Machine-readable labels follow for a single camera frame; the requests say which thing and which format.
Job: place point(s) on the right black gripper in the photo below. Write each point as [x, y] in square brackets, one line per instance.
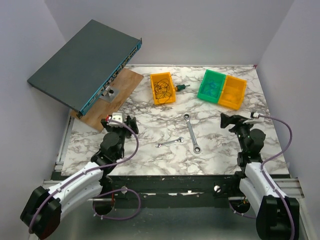
[236, 119]

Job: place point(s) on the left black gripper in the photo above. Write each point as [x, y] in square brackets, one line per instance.
[110, 129]

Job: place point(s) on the yellow plastic bin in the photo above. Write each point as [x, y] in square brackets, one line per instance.
[233, 92]
[163, 89]

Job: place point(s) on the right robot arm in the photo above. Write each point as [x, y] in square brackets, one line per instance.
[277, 216]

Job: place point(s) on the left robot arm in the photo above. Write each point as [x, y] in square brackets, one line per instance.
[46, 207]

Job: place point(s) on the large ratchet wrench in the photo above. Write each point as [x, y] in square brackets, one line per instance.
[196, 147]

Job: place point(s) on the plywood board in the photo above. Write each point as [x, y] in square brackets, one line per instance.
[123, 86]

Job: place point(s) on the green plastic bin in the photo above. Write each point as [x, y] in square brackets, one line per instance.
[211, 86]

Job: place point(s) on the small combination wrench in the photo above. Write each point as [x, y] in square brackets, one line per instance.
[178, 140]

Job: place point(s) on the green stubby screwdriver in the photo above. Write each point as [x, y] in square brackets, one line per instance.
[181, 87]

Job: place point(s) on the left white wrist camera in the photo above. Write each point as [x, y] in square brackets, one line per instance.
[116, 119]

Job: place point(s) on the metal bracket with knob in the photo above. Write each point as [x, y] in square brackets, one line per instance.
[109, 94]

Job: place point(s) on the dark grey network switch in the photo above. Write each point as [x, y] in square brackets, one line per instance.
[79, 73]

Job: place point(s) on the aluminium frame rail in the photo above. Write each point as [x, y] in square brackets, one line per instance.
[287, 187]

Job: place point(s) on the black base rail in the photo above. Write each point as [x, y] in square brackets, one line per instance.
[128, 198]

